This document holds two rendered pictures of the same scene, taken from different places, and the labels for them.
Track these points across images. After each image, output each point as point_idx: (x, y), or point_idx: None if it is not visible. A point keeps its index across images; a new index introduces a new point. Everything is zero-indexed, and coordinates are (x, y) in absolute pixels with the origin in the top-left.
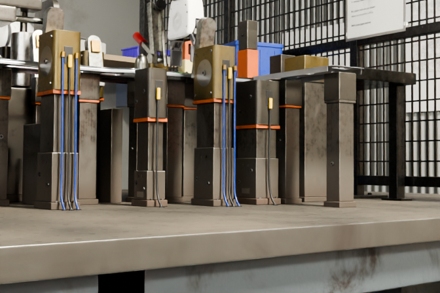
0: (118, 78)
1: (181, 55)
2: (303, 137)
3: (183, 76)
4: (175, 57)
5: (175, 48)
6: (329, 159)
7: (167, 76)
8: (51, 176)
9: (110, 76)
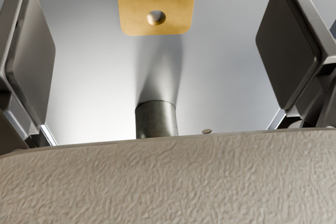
0: (50, 128)
1: (20, 48)
2: None
3: (224, 13)
4: (44, 70)
5: (23, 129)
6: None
7: (178, 52)
8: None
9: (74, 142)
